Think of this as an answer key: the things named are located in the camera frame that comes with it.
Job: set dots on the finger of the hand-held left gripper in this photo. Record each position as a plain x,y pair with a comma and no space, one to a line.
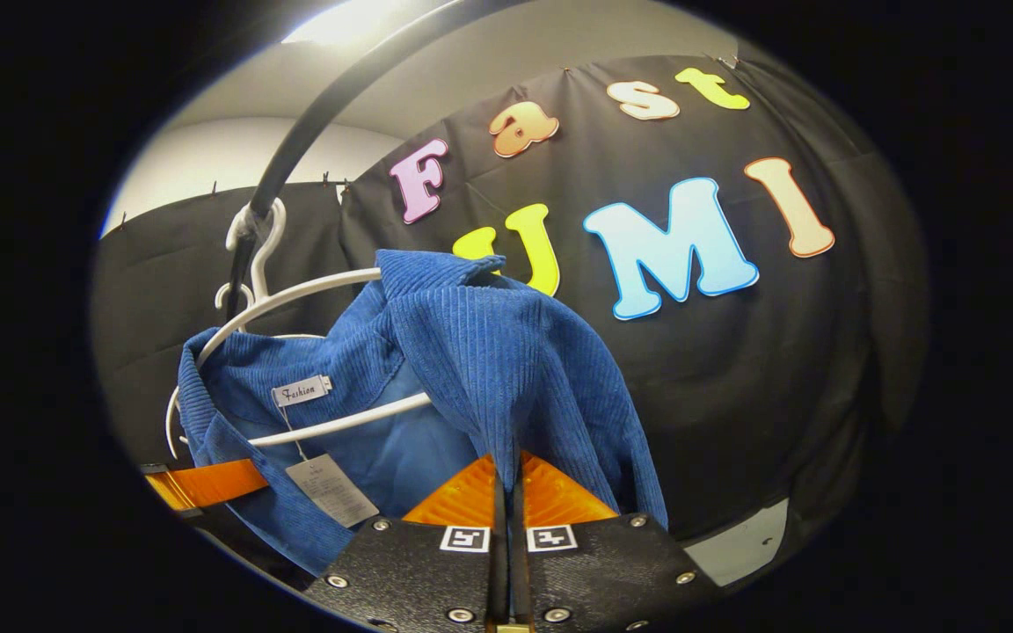
216,482

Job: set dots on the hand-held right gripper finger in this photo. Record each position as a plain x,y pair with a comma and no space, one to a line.
518,571
499,571

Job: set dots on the white plastic clothes hanger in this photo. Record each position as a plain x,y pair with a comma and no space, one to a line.
222,297
339,424

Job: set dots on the black metal clothes rack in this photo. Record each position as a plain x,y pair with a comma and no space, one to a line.
313,119

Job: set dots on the white paper sheet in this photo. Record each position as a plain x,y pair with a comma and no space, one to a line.
735,545

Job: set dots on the black backdrop cloth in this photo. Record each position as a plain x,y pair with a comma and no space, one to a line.
735,369

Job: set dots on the large ceiling light panel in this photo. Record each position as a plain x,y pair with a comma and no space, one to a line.
348,22

